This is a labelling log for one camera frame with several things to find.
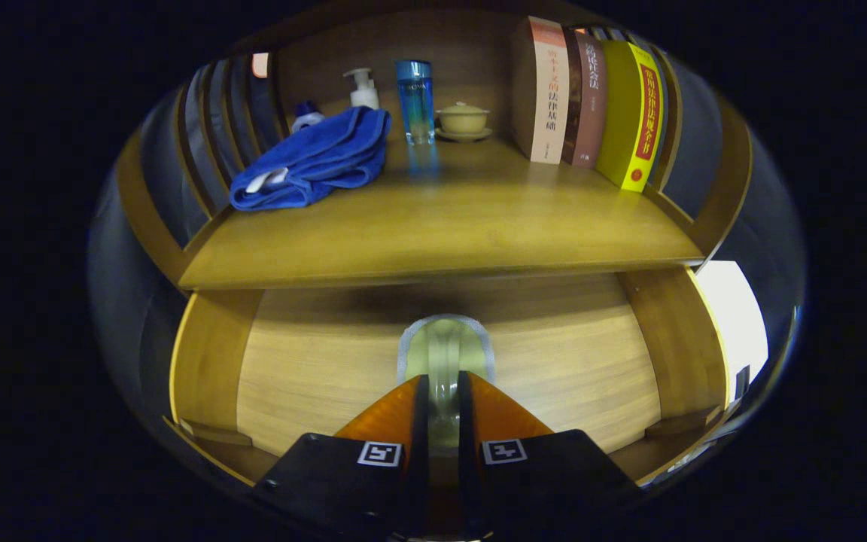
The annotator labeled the beige lidded teacup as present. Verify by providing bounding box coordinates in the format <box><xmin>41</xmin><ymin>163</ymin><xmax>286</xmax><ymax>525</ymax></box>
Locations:
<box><xmin>434</xmin><ymin>102</ymin><xmax>493</xmax><ymax>143</ymax></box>

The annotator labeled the green grey scrub brush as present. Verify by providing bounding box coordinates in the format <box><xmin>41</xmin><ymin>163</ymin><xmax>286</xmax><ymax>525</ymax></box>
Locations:
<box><xmin>397</xmin><ymin>314</ymin><xmax>496</xmax><ymax>452</ymax></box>

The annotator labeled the blue folded towel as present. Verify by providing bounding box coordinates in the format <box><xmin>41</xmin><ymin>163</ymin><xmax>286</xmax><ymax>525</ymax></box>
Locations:
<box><xmin>229</xmin><ymin>105</ymin><xmax>392</xmax><ymax>212</ymax></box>

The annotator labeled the wooden drawer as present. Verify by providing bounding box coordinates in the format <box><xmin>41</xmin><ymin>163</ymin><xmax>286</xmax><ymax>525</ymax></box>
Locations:
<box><xmin>169</xmin><ymin>263</ymin><xmax>732</xmax><ymax>486</ymax></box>

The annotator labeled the beige orange book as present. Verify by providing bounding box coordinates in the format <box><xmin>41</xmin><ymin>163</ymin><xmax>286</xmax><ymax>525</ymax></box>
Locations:
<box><xmin>510</xmin><ymin>17</ymin><xmax>571</xmax><ymax>165</ymax></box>

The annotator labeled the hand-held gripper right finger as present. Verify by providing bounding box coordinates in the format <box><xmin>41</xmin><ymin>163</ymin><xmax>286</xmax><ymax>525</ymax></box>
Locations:
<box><xmin>458</xmin><ymin>370</ymin><xmax>641</xmax><ymax>541</ymax></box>

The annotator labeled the yellow book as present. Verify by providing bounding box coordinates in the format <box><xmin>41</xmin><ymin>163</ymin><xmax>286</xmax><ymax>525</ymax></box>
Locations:
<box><xmin>596</xmin><ymin>39</ymin><xmax>666</xmax><ymax>193</ymax></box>

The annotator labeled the brown book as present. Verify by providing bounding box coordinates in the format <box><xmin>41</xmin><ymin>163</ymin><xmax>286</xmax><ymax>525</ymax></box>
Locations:
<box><xmin>561</xmin><ymin>29</ymin><xmax>609</xmax><ymax>168</ymax></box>

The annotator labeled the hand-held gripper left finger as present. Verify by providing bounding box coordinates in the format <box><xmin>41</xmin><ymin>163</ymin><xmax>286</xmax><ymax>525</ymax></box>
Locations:
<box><xmin>253</xmin><ymin>374</ymin><xmax>430</xmax><ymax>541</ymax></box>

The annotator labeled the blue glass bottle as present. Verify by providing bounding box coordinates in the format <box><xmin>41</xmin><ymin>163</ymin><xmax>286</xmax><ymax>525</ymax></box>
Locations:
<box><xmin>394</xmin><ymin>60</ymin><xmax>436</xmax><ymax>146</ymax></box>

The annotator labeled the small white blue-capped bottle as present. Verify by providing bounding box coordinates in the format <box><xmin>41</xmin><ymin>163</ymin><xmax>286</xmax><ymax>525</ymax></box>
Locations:
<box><xmin>291</xmin><ymin>100</ymin><xmax>325</xmax><ymax>135</ymax></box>

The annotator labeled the white pump bottle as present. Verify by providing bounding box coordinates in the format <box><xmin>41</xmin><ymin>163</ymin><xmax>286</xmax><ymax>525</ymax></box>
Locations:
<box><xmin>342</xmin><ymin>68</ymin><xmax>380</xmax><ymax>111</ymax></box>

